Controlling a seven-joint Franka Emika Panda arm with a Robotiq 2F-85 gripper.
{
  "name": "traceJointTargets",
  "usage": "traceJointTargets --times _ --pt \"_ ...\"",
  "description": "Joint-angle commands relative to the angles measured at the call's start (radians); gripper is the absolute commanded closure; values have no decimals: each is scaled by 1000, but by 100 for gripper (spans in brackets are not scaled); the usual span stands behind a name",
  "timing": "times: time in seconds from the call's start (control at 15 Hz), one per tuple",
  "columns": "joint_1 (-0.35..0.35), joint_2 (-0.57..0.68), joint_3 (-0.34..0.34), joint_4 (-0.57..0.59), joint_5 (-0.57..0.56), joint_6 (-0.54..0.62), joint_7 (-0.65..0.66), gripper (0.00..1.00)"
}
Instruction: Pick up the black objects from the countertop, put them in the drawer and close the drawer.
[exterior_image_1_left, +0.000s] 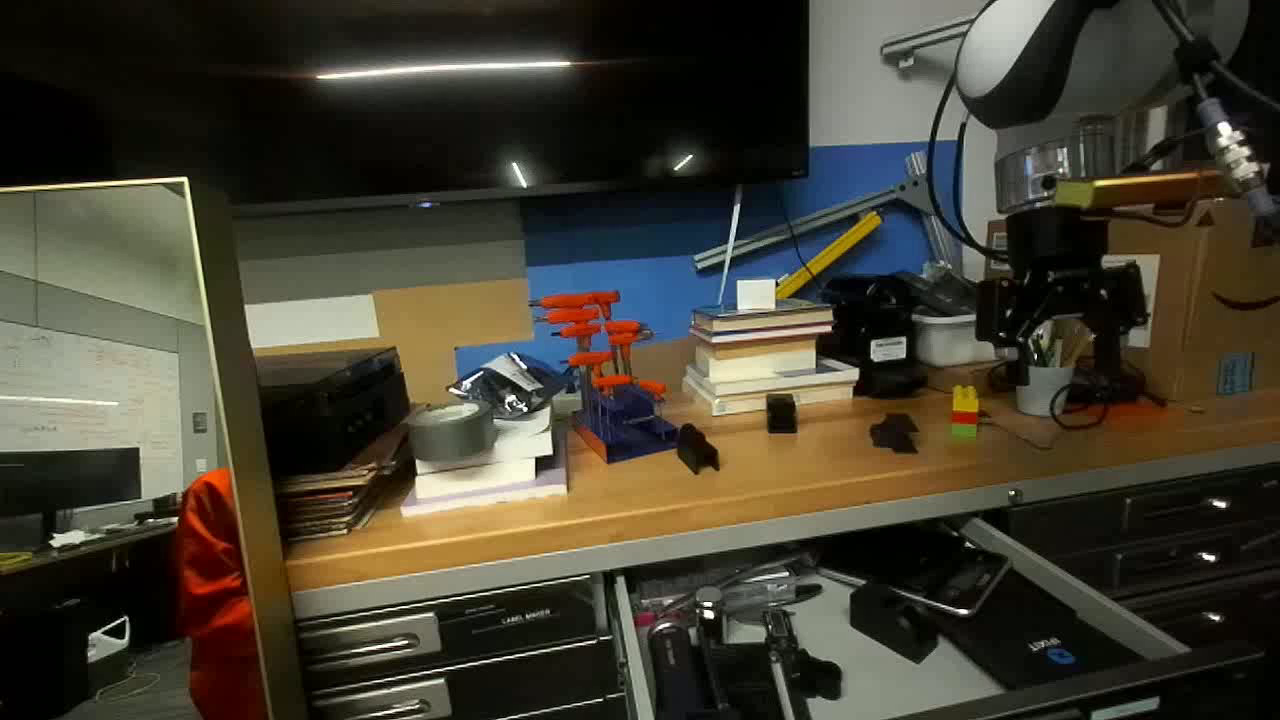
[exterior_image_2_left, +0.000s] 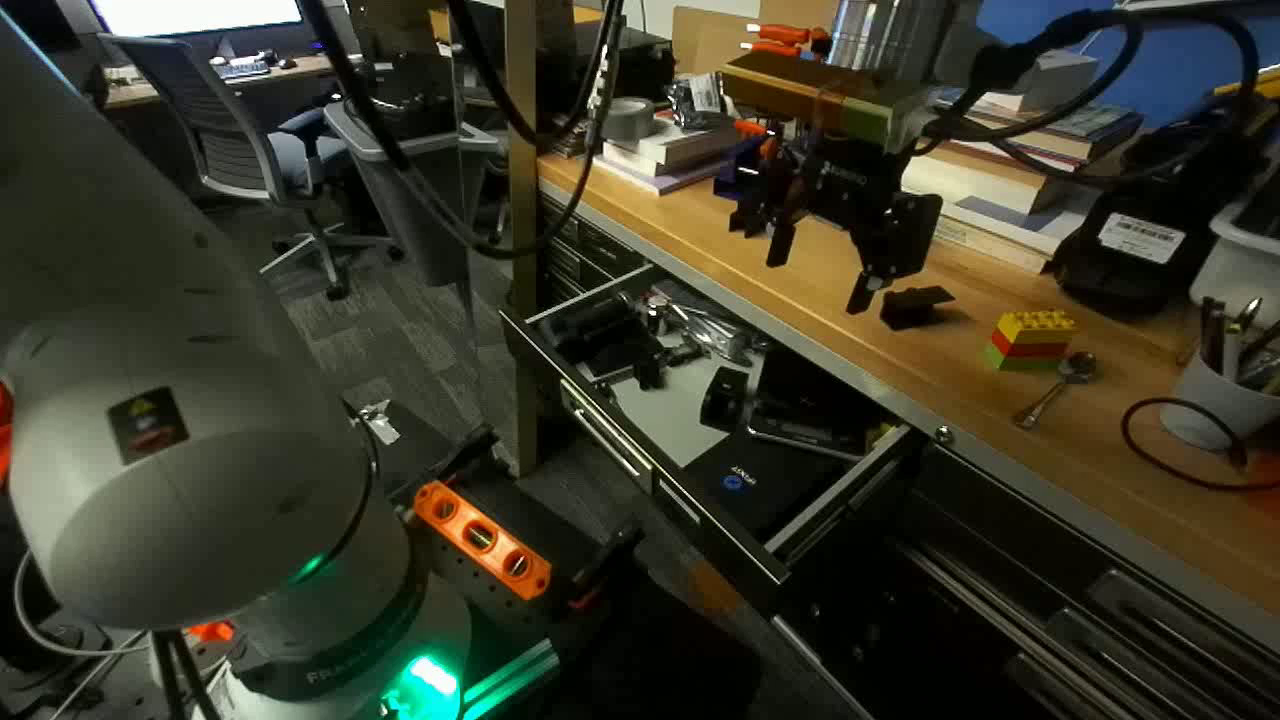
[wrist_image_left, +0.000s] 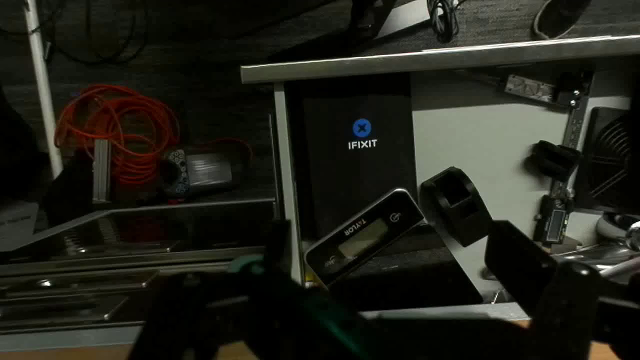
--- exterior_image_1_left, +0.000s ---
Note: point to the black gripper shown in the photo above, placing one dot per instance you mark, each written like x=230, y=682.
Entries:
x=1057, y=270

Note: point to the black irregular plastic part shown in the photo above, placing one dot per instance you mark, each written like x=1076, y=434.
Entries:
x=896, y=434

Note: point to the black cube block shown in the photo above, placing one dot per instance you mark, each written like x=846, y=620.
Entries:
x=783, y=414

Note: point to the tool drawer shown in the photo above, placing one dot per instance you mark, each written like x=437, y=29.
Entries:
x=766, y=634

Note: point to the black angled plastic part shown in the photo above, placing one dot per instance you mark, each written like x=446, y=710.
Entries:
x=699, y=448

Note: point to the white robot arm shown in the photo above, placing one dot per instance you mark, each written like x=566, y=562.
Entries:
x=1054, y=76

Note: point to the right closed drawer stack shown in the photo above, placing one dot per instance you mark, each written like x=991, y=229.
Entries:
x=1193, y=553

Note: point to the closed drawer stack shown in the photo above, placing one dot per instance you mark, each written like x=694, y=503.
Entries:
x=514, y=654
x=1193, y=553

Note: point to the left closed drawer stack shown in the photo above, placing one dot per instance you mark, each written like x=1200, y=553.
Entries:
x=514, y=654

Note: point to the white pen cup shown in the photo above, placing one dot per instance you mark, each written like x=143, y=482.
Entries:
x=1041, y=382

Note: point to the white plastic bin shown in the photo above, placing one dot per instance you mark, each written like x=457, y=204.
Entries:
x=950, y=341

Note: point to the cardboard box with label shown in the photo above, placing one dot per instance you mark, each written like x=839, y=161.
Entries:
x=1215, y=300

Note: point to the yellow red toy block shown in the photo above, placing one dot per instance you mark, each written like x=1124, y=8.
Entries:
x=967, y=414

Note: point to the black device with label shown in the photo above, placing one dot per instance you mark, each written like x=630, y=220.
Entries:
x=875, y=335

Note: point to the stack of books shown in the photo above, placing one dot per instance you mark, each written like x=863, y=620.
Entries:
x=748, y=356

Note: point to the black iFixit tool kit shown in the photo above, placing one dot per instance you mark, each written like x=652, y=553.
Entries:
x=1029, y=638

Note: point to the blue rack orange hex keys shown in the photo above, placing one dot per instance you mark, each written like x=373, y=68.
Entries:
x=616, y=407

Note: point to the white foam box stack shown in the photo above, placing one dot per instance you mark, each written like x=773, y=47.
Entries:
x=523, y=466

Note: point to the black equipment case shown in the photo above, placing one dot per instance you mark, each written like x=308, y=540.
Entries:
x=328, y=407

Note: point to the person in orange jacket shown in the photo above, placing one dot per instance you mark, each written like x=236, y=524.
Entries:
x=217, y=607

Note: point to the wooden framed glass panel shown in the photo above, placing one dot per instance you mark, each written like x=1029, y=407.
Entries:
x=125, y=328

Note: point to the yellow ruler on wall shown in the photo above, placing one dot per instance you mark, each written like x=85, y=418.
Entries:
x=827, y=257

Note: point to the grey duct tape roll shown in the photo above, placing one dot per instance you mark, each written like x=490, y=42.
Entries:
x=449, y=434

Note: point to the large black wall monitor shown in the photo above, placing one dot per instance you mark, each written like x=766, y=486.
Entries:
x=337, y=101

